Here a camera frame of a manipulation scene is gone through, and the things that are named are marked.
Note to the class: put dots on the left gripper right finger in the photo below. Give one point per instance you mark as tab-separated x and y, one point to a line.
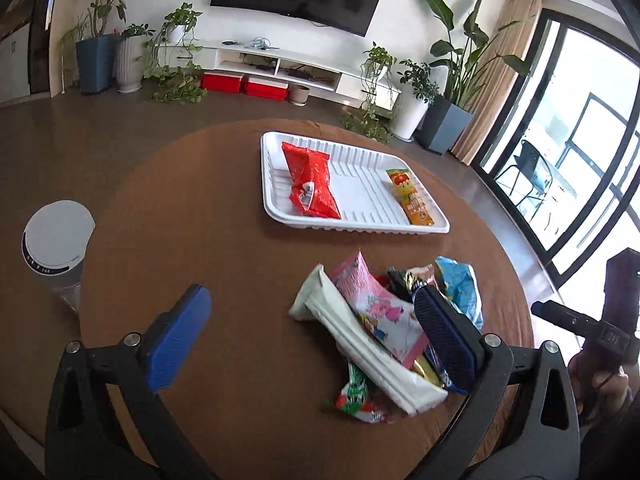
518	419

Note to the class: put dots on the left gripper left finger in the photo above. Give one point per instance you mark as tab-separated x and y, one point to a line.
105	418

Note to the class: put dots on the light blue snack bag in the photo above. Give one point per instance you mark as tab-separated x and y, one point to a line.
461	288

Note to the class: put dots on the pink cartoon snack bag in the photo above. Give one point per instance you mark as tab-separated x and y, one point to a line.
389	320

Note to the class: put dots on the black snack pack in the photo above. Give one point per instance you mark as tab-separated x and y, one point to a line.
404	283

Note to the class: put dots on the green seaweed snack pack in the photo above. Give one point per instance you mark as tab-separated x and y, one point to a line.
359	399

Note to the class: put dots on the orange snack bar pack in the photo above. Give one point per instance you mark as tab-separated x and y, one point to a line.
409	197

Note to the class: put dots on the white snack bag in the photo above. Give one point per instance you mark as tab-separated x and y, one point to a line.
318	299

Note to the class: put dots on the red snack bag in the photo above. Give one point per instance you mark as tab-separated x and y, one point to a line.
310	193

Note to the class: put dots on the blue biscuit pack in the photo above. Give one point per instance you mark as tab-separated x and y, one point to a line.
439	369

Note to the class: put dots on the gold wafer pack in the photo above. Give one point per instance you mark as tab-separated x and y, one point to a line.
422	367

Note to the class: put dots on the right human hand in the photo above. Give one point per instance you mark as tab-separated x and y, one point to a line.
611	387

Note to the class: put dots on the brown round tablecloth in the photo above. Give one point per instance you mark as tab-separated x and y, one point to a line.
254	396

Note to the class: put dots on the black balcony chair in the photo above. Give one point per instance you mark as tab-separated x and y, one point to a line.
533	183

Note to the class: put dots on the large leaf plant grey pot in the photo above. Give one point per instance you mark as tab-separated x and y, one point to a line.
463	63

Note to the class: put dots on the white plastic tray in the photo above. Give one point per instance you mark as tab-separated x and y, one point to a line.
359	182

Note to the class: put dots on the trailing pothos plant right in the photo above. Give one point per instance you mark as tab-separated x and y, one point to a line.
373	71

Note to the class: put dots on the trailing pothos plant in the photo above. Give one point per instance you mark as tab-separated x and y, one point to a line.
373	71
170	59

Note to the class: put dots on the plant in white tall pot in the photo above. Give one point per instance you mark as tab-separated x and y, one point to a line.
418	91

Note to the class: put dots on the beige curtain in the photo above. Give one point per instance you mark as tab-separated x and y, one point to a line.
513	34

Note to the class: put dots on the small brown pot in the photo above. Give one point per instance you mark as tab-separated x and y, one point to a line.
298	94

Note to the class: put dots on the white tv console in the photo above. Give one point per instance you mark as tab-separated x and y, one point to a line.
332	82

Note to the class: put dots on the right red storage box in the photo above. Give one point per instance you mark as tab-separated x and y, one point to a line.
266	88

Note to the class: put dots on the red storage box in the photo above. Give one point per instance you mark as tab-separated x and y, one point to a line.
266	88
222	82

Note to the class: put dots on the trailing pothos plant left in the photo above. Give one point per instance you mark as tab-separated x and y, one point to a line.
170	59

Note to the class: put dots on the left red storage box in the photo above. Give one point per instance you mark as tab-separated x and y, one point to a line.
222	82

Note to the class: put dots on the tall plant blue pot left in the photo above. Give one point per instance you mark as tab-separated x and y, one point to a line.
94	46

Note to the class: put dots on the plant in white ribbed pot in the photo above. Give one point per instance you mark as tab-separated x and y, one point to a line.
129	58

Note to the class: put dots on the black sliding door frame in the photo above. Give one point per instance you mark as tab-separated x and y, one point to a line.
580	107

